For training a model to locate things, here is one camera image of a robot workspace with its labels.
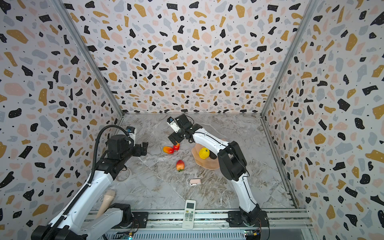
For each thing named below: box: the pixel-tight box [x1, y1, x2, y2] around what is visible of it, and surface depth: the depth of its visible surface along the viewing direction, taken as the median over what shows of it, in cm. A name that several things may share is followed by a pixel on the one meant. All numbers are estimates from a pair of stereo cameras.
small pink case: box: [189, 179, 202, 184], surface depth 87 cm
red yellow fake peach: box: [176, 159, 185, 172], surface depth 91 cm
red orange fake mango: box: [163, 146, 174, 155], surface depth 99 cm
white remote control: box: [182, 199, 196, 230], surface depth 76 cm
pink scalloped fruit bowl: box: [191, 143, 220, 170], surface depth 96 cm
